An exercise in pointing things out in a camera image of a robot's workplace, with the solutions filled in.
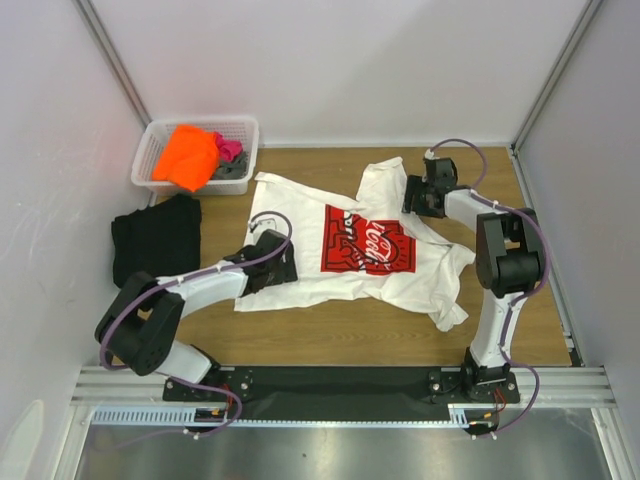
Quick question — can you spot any white Coca-Cola t-shirt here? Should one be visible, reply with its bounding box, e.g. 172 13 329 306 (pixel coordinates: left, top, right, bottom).
235 157 475 332

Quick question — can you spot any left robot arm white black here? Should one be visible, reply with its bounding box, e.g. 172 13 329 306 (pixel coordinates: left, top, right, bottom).
95 229 298 400

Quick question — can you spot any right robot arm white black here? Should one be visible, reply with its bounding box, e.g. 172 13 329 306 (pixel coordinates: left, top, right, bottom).
403 152 550 402

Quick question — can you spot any grey t-shirt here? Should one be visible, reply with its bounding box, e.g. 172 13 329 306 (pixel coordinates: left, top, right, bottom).
212 151 249 181

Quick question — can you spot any black folded t-shirt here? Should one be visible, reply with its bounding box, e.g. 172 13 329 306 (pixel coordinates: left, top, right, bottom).
111 194 202 288

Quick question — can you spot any pink t-shirt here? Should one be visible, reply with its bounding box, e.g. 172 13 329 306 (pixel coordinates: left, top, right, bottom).
213 132 244 163

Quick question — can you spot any white plastic basket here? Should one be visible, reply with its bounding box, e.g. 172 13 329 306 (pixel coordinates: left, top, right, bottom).
131 115 260 197

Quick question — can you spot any orange t-shirt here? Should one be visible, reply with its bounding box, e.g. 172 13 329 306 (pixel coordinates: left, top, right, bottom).
151 124 220 193

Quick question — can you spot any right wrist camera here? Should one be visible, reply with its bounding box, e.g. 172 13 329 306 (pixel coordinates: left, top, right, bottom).
424 148 438 160

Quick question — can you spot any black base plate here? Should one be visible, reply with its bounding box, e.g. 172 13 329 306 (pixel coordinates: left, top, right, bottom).
162 365 521 422

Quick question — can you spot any white slotted cable duct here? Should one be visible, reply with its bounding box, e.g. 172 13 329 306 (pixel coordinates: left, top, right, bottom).
92 406 227 427

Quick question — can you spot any aluminium frame rail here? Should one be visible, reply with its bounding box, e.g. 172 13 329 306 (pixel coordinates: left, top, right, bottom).
70 366 616 408

